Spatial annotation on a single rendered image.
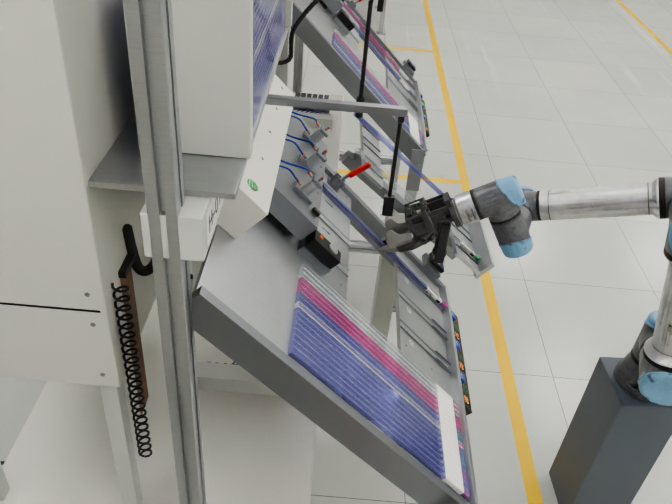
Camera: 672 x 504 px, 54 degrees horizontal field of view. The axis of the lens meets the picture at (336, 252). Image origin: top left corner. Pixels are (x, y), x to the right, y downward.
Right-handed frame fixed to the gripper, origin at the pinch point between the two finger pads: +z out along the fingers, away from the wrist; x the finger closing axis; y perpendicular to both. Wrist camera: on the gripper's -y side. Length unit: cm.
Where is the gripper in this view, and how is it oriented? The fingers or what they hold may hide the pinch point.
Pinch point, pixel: (383, 246)
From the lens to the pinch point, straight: 164.3
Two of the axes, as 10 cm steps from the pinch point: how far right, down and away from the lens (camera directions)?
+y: -4.5, -7.3, -5.1
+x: -0.4, 5.9, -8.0
